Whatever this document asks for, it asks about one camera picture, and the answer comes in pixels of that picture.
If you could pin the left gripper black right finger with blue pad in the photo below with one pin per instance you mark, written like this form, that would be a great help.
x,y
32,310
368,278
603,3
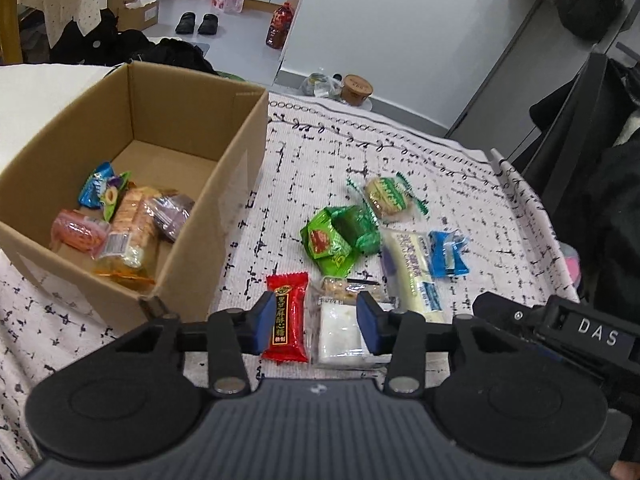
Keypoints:
x,y
407,338

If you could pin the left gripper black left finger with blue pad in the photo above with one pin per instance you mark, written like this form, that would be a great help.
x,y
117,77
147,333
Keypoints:
x,y
226,336

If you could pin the long white cake pack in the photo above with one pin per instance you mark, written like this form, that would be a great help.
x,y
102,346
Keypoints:
x,y
409,279

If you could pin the red candy bar wrapper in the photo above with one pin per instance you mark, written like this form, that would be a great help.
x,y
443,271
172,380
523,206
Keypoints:
x,y
287,341

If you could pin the light green snack packet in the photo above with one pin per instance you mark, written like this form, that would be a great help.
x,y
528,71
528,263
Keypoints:
x,y
327,247

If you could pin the clear white cracker pack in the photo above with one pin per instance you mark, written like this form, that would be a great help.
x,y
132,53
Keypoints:
x,y
337,341

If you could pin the blue white snack packet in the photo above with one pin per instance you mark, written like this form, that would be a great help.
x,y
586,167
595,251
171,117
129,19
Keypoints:
x,y
446,249

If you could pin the white patterned bed cloth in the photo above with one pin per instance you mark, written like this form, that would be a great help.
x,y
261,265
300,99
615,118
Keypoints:
x,y
317,155

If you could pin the dark green snack packet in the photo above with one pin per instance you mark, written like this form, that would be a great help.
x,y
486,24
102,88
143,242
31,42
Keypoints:
x,y
356,226

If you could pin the orange biscuit pack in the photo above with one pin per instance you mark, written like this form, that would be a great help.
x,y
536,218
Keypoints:
x,y
129,255

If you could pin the round cake green wrapper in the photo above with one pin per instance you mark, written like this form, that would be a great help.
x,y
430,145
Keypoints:
x,y
390,198

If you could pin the purple snack packet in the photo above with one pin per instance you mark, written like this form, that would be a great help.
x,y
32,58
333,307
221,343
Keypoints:
x,y
170,212

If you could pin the brown cardboard box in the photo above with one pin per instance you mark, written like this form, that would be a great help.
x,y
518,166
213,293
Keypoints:
x,y
171,129

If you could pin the black chair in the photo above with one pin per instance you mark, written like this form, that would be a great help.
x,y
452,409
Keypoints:
x,y
577,123

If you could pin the pink snack packet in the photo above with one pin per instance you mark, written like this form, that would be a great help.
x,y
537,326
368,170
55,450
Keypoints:
x,y
78,231

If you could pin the blue candy packet in box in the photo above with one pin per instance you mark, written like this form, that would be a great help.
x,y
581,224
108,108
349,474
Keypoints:
x,y
103,190

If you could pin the brown lidded jar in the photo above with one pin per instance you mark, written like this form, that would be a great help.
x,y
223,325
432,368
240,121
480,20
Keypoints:
x,y
355,90

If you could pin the clear plastic bag on floor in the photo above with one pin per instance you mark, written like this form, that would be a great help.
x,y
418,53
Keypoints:
x,y
321,86

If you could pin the right black shoe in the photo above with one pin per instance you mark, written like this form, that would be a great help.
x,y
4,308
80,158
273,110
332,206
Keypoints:
x,y
209,25

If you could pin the black shoe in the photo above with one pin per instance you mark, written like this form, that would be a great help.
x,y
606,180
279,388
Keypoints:
x,y
209,25
186,24

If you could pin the left black shoe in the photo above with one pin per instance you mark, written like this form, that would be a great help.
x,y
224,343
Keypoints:
x,y
186,24

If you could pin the red drink bottle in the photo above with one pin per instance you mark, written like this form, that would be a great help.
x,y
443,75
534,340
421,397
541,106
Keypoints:
x,y
280,24

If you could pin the small cardboard box on floor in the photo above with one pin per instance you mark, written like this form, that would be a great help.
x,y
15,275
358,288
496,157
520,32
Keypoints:
x,y
137,15

